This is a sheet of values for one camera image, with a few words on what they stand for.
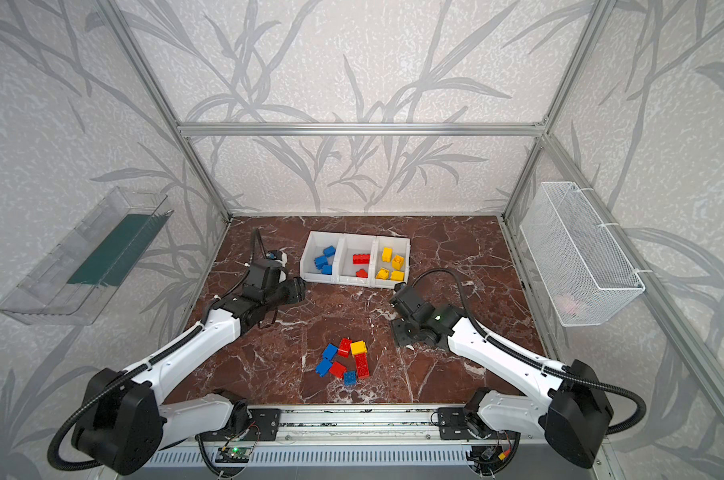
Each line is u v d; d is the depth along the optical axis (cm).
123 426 40
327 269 102
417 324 59
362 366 82
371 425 75
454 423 75
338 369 83
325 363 83
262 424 74
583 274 61
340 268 99
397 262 102
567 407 39
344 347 86
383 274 98
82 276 65
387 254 105
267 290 65
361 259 105
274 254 76
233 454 71
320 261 104
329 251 108
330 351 85
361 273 102
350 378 80
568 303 72
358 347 85
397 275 99
